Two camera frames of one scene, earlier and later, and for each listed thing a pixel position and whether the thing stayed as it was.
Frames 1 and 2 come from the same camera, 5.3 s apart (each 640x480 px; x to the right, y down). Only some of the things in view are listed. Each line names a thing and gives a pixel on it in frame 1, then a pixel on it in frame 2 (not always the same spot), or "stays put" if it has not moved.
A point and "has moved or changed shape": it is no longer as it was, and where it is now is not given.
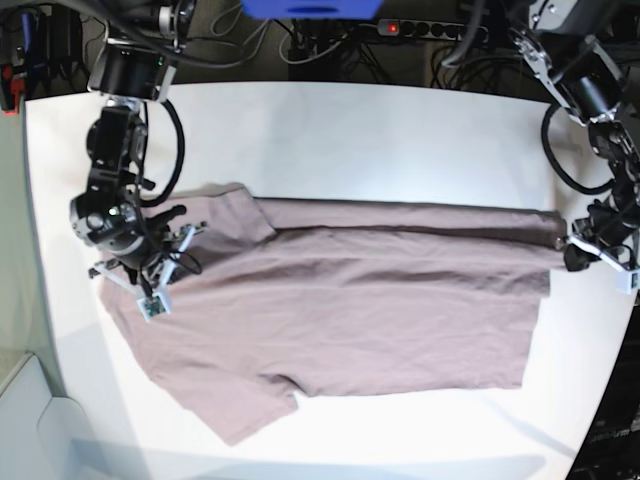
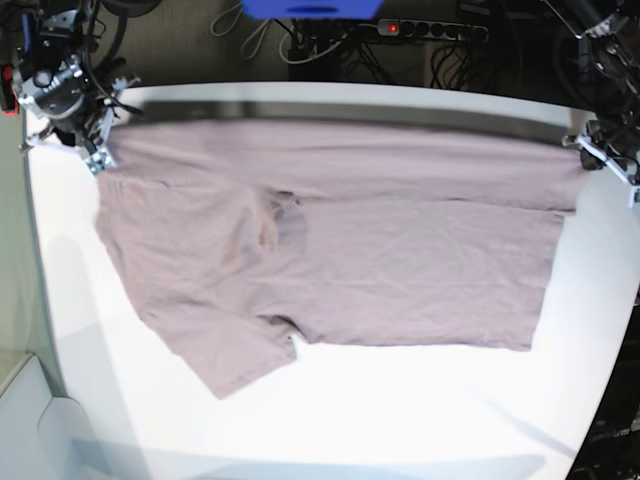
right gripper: x=140 y=250 to x=82 y=129
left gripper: x=609 y=223 to x=614 y=142
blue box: x=312 y=9 stays put
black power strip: x=449 y=31 stays put
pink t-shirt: x=324 y=297 has moved or changed shape
